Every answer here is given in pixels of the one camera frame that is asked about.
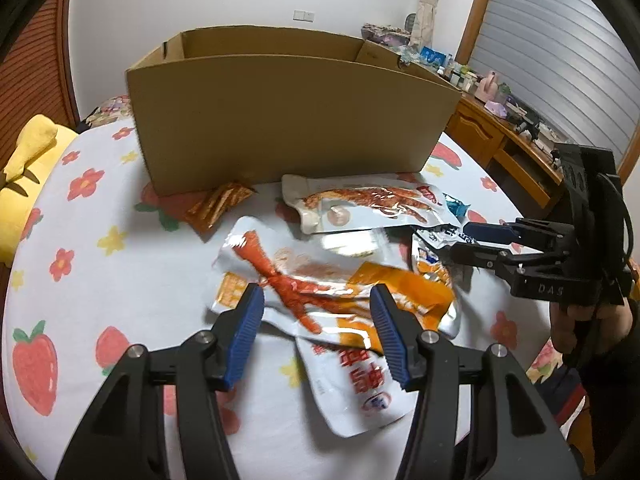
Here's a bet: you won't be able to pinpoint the beige curtain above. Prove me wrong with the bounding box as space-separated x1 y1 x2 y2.
409 0 447 52

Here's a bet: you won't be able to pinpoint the white chicken feet snack packet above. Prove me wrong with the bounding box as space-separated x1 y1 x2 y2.
281 172 463 235

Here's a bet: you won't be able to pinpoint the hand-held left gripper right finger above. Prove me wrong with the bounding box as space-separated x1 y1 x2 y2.
369 283 583 480

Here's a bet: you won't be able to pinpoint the blue boxes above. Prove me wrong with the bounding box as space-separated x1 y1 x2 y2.
420 46 454 65

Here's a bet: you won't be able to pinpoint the blue white snack packet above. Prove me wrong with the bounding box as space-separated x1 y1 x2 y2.
410 225 476 292

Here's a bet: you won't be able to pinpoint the wooden louvred wardrobe door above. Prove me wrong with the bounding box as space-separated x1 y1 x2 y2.
0 0 82 161

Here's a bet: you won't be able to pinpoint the person's right hand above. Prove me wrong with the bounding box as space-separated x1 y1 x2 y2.
549 301 635 361

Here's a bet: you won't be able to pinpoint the brown cardboard box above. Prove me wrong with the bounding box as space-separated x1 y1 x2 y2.
126 26 463 197

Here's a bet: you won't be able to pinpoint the row of small bottles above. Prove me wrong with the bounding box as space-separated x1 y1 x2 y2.
439 54 482 92

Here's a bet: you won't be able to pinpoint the wooden window frame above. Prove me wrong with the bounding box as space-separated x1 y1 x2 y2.
454 0 501 67

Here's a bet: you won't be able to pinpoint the orange chicken foot snack packet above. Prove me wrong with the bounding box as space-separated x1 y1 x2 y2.
210 216 461 348

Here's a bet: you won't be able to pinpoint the yellow plush toy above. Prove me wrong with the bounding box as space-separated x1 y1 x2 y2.
0 114 79 267

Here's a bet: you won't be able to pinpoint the small orange-brown snack packet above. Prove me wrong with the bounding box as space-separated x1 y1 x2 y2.
184 181 259 234

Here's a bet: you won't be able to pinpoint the pink figure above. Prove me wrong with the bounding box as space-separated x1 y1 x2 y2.
473 71 502 104

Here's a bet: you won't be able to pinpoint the wooden desk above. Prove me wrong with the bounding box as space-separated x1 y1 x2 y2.
444 92 568 211

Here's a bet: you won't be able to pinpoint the black cable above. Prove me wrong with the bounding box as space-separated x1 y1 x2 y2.
595 172 638 286

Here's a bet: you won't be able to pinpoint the black tool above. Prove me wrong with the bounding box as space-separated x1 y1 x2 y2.
507 108 544 139

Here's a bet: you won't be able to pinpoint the strawberry flower printed bedsheet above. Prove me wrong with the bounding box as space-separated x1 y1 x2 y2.
2 95 596 480

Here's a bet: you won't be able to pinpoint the dark patterned bag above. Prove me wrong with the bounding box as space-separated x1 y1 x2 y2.
361 23 412 49

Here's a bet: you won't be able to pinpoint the person's right forearm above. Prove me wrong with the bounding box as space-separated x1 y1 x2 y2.
570 300 640 478

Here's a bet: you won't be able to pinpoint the floral pillow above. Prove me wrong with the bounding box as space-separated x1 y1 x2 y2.
80 94 132 129

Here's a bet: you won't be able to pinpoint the white red-lettered snack packet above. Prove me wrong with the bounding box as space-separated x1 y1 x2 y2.
295 332 426 438

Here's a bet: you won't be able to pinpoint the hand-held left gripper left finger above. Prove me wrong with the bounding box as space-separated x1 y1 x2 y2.
55 282 266 480

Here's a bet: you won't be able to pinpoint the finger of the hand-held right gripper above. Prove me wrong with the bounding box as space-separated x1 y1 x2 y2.
447 242 549 274
462 217 576 257

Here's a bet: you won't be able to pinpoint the grey window blind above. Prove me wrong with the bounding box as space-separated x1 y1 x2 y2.
470 0 640 173

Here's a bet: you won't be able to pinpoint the dark floral cloth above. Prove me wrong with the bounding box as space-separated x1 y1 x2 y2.
525 335 593 443

